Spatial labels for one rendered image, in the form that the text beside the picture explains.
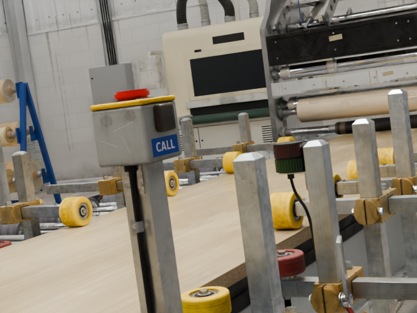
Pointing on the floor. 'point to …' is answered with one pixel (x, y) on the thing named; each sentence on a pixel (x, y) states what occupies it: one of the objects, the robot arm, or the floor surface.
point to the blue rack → (25, 95)
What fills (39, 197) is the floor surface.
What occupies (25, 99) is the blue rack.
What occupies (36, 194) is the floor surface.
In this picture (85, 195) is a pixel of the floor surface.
